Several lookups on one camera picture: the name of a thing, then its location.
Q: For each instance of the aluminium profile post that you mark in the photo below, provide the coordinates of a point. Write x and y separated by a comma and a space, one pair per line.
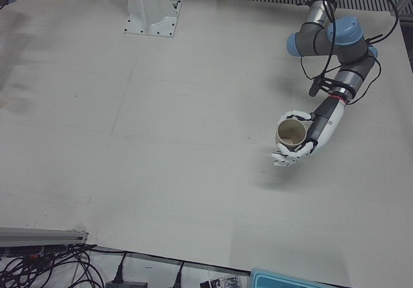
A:
38, 234

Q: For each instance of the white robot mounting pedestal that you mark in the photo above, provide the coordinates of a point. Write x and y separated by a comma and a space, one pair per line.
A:
148, 13

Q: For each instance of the beige cup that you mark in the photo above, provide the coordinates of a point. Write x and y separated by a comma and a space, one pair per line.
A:
290, 134

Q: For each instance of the black white printed packet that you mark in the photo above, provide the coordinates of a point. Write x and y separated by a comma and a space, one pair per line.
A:
222, 283

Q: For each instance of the light blue plastic box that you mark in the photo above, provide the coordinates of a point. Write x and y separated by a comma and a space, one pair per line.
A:
290, 278

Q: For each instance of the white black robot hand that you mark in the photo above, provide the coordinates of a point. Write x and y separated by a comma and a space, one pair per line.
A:
327, 123

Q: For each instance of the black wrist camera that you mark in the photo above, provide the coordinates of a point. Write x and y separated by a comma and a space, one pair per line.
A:
312, 89

